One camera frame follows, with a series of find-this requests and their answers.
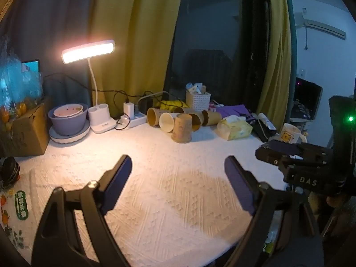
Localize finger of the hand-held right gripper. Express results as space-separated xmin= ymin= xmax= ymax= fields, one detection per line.
xmin=266 ymin=140 xmax=304 ymax=158
xmin=255 ymin=144 xmax=285 ymax=170

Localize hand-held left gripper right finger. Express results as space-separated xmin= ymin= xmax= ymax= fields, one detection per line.
xmin=224 ymin=155 xmax=326 ymax=267

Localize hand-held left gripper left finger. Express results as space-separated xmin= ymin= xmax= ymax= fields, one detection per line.
xmin=31 ymin=154 xmax=133 ymax=267

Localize printed paper cup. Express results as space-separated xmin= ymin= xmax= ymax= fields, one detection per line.
xmin=171 ymin=113 xmax=193 ymax=143

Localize brown paper cup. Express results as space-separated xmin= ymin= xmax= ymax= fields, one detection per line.
xmin=202 ymin=110 xmax=222 ymax=127
xmin=146 ymin=107 xmax=167 ymax=128
xmin=188 ymin=112 xmax=205 ymax=131

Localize white-lined paper cup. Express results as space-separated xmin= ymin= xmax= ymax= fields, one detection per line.
xmin=159 ymin=112 xmax=178 ymax=133

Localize person's right hand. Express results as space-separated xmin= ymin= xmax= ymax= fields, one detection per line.
xmin=326 ymin=196 xmax=349 ymax=208

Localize white cartoon mug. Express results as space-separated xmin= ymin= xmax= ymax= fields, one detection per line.
xmin=274 ymin=123 xmax=307 ymax=145

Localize black flat case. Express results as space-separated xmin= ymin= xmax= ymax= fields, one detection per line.
xmin=251 ymin=118 xmax=276 ymax=143

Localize white tube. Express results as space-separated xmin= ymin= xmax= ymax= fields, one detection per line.
xmin=259 ymin=112 xmax=277 ymax=131

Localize yellow tissue pack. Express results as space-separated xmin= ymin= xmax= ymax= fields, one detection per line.
xmin=216 ymin=116 xmax=253 ymax=141

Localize white textured tablecloth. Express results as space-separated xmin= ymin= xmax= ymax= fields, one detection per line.
xmin=12 ymin=122 xmax=287 ymax=267

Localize dark monitor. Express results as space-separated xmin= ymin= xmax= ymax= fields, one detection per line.
xmin=291 ymin=77 xmax=324 ymax=120

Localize purple cloth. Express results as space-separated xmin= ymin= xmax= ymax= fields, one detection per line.
xmin=215 ymin=104 xmax=258 ymax=124

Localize white power strip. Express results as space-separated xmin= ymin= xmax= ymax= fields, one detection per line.
xmin=115 ymin=113 xmax=147 ymax=130

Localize white plate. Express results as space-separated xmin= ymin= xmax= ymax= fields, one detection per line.
xmin=49 ymin=119 xmax=91 ymax=144

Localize purple bowl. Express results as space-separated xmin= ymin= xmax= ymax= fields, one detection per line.
xmin=48 ymin=103 xmax=89 ymax=136

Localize black charger plug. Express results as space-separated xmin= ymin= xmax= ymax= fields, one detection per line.
xmin=138 ymin=98 xmax=153 ymax=113

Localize white inner bowl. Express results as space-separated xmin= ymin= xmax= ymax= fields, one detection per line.
xmin=54 ymin=104 xmax=84 ymax=117

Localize white woven basket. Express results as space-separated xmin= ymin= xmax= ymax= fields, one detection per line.
xmin=185 ymin=91 xmax=211 ymax=112

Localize yellow folded cloth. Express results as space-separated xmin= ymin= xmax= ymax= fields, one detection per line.
xmin=156 ymin=99 xmax=190 ymax=112

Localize white desk lamp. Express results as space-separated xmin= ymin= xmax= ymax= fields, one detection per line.
xmin=62 ymin=39 xmax=117 ymax=134

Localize yellow curtain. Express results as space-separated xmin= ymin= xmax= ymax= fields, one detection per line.
xmin=256 ymin=0 xmax=293 ymax=123
xmin=89 ymin=0 xmax=186 ymax=115

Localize small boxes in basket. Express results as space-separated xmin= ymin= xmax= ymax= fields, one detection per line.
xmin=186 ymin=82 xmax=207 ymax=95

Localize cardboard box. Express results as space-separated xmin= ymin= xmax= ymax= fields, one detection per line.
xmin=0 ymin=97 xmax=53 ymax=158

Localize black round lids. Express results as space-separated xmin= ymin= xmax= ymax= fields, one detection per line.
xmin=0 ymin=156 xmax=21 ymax=187

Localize printed plastic bag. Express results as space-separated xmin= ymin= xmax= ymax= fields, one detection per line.
xmin=0 ymin=182 xmax=35 ymax=265

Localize dark window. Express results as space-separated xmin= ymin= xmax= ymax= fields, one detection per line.
xmin=164 ymin=0 xmax=271 ymax=112

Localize white air conditioner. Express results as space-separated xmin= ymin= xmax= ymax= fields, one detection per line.
xmin=294 ymin=12 xmax=347 ymax=40

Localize clear bag of oranges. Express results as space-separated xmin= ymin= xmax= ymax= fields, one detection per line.
xmin=0 ymin=35 xmax=45 ymax=131

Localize small tablet screen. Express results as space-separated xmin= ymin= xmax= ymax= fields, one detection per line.
xmin=22 ymin=59 xmax=41 ymax=74

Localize grey curtain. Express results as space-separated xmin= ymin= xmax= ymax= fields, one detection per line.
xmin=0 ymin=0 xmax=96 ymax=109

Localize black cable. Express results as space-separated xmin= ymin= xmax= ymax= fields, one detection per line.
xmin=42 ymin=73 xmax=156 ymax=119

